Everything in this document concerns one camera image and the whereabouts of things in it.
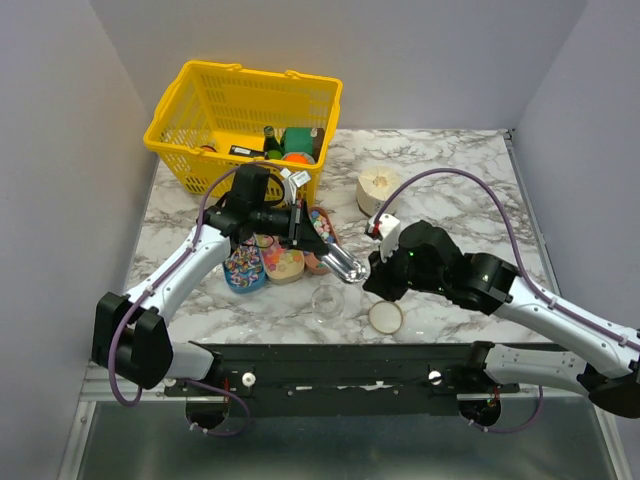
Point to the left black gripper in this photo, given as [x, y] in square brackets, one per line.
[300, 229]

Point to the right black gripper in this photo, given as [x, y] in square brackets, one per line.
[380, 278]

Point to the pink tray of star candies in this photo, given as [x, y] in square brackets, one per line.
[323, 226]

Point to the beige tray of gummy candies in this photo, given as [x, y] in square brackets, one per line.
[282, 266]

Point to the silver metal scoop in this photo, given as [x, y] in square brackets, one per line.
[344, 265]

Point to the blue tray of striped candies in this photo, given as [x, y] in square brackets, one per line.
[244, 270]

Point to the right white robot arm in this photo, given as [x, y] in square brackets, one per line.
[597, 358]

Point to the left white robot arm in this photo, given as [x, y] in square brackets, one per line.
[130, 335]

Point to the black rectangular pack in basket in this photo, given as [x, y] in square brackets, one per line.
[245, 152]

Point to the gold rimmed jar lid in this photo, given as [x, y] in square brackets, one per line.
[386, 317]

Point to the clear glass jar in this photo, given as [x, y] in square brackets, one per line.
[327, 304]

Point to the orange ball in basket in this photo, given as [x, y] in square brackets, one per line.
[299, 158]

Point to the wrapped toilet paper roll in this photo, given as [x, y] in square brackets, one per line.
[374, 187]

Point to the green glass bottle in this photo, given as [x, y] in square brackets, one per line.
[271, 146]

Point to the green box in basket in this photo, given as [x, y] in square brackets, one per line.
[301, 140]

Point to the yellow plastic shopping basket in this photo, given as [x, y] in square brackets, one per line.
[227, 104]

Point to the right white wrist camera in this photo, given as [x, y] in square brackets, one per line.
[386, 230]

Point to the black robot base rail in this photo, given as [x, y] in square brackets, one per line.
[352, 380]

